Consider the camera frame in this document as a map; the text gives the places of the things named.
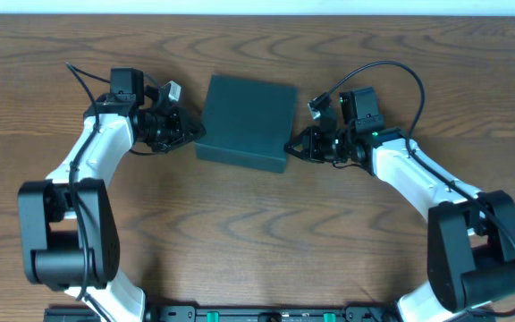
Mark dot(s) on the dark green box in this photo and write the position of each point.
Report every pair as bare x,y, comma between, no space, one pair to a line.
247,123

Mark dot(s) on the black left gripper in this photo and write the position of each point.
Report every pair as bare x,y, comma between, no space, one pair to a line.
177,129

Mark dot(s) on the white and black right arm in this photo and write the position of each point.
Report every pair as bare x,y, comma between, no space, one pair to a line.
470,233

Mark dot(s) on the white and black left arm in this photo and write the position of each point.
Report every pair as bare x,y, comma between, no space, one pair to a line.
69,240

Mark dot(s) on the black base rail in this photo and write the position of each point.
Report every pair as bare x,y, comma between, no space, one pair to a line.
351,313

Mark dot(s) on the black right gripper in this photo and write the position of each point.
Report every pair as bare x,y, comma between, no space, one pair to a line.
313,144

